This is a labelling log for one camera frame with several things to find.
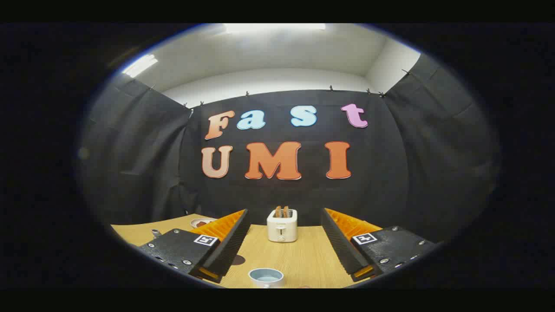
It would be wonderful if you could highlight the white cup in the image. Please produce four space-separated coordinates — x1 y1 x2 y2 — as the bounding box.
248 268 284 289

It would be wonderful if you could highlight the wooden table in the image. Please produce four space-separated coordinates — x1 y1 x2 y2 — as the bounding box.
111 213 382 289

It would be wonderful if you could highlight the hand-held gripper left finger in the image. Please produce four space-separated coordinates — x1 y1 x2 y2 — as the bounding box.
138 209 251 284

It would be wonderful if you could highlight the white toaster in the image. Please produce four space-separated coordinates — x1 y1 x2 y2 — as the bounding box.
267 208 298 243

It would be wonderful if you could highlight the ceiling light panel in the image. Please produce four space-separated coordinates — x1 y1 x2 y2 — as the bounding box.
123 54 159 78
225 23 326 34

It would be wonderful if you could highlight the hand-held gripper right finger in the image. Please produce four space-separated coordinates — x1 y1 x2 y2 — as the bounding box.
321 208 438 282

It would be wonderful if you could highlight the black backdrop cloth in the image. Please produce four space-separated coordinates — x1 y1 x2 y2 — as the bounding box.
80 54 499 243

